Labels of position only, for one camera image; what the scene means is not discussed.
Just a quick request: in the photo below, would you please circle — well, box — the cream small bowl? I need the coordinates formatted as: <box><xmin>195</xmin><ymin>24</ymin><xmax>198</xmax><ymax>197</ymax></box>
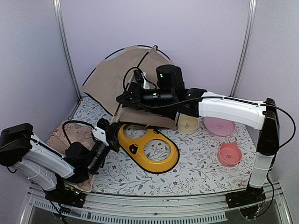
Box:
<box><xmin>177</xmin><ymin>114</ymin><xmax>199</xmax><ymax>135</ymax></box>

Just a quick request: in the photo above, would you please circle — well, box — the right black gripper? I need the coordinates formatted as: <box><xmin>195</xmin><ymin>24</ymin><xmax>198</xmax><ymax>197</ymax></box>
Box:
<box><xmin>118</xmin><ymin>82</ymin><xmax>175</xmax><ymax>111</ymax></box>

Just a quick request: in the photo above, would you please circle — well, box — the pink cat-ear bowl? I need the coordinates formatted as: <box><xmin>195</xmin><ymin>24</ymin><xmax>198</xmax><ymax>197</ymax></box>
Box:
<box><xmin>217</xmin><ymin>141</ymin><xmax>242</xmax><ymax>168</ymax></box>

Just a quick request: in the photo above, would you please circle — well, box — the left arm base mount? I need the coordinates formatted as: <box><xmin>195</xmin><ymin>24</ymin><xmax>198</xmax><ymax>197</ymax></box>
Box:
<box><xmin>45</xmin><ymin>187</ymin><xmax>86</xmax><ymax>208</ymax></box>

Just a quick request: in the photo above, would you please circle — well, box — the pink flat plate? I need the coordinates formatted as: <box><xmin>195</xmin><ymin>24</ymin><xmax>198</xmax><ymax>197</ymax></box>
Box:
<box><xmin>204</xmin><ymin>117</ymin><xmax>236</xmax><ymax>137</ymax></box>

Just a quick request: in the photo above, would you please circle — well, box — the left aluminium frame post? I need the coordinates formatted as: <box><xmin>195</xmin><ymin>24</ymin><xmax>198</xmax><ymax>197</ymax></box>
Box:
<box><xmin>53</xmin><ymin>0</ymin><xmax>82</xmax><ymax>101</ymax></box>

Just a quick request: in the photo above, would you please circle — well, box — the yellow double bowl holder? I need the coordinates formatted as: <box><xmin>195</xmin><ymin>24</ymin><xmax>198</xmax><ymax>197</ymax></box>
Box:
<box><xmin>117</xmin><ymin>125</ymin><xmax>180</xmax><ymax>174</ymax></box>

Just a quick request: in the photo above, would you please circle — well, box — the front aluminium table rail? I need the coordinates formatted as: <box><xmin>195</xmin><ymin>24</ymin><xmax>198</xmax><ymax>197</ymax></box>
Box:
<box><xmin>21</xmin><ymin>183</ymin><xmax>293</xmax><ymax>224</ymax></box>

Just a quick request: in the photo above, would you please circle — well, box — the right aluminium frame post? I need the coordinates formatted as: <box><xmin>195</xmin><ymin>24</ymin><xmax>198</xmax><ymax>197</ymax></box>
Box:
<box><xmin>230</xmin><ymin>0</ymin><xmax>257</xmax><ymax>97</ymax></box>

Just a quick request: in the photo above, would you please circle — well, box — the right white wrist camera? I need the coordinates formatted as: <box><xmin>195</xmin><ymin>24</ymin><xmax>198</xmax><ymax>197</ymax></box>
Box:
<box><xmin>132</xmin><ymin>69</ymin><xmax>150</xmax><ymax>90</ymax></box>

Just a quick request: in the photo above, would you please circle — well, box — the aluminium frame post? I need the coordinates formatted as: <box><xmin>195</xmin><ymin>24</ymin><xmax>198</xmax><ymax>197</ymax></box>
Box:
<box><xmin>230</xmin><ymin>0</ymin><xmax>257</xmax><ymax>97</ymax></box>
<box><xmin>53</xmin><ymin>0</ymin><xmax>82</xmax><ymax>101</ymax></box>

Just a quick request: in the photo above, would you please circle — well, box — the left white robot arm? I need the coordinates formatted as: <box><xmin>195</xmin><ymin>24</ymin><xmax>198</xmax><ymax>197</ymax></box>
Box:
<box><xmin>0</xmin><ymin>119</ymin><xmax>120</xmax><ymax>203</ymax></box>

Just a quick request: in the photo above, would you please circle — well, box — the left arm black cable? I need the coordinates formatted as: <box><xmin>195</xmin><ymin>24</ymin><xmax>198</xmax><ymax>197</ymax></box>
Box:
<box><xmin>61</xmin><ymin>120</ymin><xmax>97</xmax><ymax>150</ymax></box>

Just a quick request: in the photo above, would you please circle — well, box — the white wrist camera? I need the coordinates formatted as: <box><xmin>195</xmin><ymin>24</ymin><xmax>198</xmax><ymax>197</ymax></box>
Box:
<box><xmin>92</xmin><ymin>118</ymin><xmax>110</xmax><ymax>146</ymax></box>
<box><xmin>132</xmin><ymin>69</ymin><xmax>150</xmax><ymax>90</ymax></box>

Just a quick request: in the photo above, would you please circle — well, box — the beige fabric pet tent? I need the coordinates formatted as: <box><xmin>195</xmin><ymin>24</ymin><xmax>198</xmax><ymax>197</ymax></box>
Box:
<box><xmin>81</xmin><ymin>45</ymin><xmax>177</xmax><ymax>130</ymax></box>

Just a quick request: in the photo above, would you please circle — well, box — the brown patterned pet cushion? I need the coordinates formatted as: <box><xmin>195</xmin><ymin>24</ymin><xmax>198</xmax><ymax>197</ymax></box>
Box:
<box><xmin>45</xmin><ymin>119</ymin><xmax>99</xmax><ymax>193</ymax></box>

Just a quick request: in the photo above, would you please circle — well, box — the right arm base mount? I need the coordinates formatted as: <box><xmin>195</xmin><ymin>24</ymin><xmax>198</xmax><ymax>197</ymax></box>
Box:
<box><xmin>226</xmin><ymin>185</ymin><xmax>266</xmax><ymax>219</ymax></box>

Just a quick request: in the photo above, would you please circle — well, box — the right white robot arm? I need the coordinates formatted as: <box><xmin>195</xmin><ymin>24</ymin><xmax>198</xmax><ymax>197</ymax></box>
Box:
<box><xmin>116</xmin><ymin>64</ymin><xmax>279</xmax><ymax>203</ymax></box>

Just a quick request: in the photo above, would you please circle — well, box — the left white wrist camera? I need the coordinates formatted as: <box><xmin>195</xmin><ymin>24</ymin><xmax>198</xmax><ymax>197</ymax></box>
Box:
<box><xmin>92</xmin><ymin>118</ymin><xmax>110</xmax><ymax>146</ymax></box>

